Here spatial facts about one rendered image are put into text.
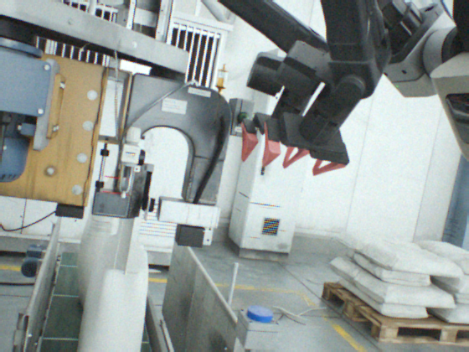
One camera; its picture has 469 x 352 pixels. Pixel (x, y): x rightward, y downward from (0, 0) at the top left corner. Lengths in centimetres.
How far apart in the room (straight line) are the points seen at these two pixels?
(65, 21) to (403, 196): 576
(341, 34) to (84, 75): 64
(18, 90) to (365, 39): 54
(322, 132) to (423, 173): 582
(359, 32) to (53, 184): 74
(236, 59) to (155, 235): 168
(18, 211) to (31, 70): 312
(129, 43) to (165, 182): 292
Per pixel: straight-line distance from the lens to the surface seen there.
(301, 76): 70
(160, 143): 385
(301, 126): 75
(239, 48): 432
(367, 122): 600
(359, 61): 62
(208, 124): 111
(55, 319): 213
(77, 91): 109
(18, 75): 84
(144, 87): 109
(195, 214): 113
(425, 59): 89
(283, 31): 87
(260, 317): 112
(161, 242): 399
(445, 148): 670
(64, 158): 110
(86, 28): 97
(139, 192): 113
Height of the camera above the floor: 125
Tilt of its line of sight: 5 degrees down
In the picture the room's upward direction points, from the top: 11 degrees clockwise
